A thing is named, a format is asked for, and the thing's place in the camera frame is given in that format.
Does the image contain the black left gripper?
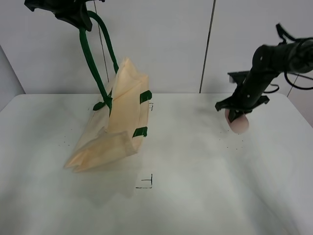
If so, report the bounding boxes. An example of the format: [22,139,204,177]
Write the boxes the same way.
[24,0,92,31]

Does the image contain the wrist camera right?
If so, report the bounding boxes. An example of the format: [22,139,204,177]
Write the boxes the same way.
[227,70,249,85]

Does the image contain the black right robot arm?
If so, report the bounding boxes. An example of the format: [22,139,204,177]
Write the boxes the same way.
[215,38,313,122]

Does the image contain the cream linen bag green handles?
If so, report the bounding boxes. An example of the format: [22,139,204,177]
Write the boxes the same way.
[65,11,152,172]

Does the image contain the pink peach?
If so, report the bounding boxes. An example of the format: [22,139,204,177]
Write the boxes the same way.
[224,109,249,134]

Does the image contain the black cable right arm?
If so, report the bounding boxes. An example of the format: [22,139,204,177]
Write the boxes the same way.
[265,23,313,94]

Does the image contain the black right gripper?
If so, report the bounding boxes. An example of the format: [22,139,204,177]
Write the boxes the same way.
[215,95,269,122]

